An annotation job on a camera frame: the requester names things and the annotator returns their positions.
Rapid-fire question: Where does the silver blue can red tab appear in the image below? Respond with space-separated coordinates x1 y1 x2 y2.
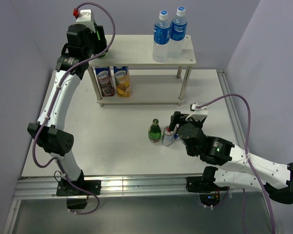
173 124 180 141

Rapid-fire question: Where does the green glass bottle orange label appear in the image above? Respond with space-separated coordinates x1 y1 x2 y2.
148 118 162 143

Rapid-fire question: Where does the blue label water bottle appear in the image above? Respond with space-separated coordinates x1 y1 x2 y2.
168 6 188 59
153 10 171 62

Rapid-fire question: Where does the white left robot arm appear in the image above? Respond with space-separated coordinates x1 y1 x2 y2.
27 23 108 195

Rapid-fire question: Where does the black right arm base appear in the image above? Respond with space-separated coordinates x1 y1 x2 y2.
186 176 229 208

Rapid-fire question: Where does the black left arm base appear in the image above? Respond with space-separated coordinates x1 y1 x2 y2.
56 179 101 214

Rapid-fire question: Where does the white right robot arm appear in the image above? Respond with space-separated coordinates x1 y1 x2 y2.
169 111 293 204

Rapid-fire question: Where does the white two-tier wooden shelf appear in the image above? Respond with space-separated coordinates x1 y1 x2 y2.
88 35 196 107

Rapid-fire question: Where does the pineapple juice carton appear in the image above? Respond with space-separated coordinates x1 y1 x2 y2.
113 66 131 98

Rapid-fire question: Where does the grape juice carton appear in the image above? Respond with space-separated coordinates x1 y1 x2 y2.
95 67 115 97

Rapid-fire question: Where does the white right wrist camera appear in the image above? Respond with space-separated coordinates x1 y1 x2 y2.
186 102 208 121

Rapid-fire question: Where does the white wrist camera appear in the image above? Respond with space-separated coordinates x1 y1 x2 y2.
186 102 208 121
75 9 96 32

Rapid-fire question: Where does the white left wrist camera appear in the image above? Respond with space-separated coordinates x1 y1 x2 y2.
75 9 96 32

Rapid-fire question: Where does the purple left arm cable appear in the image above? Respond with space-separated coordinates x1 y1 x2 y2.
32 1 116 215

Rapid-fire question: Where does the aluminium frame rail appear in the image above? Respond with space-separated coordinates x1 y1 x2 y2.
4 69 284 234

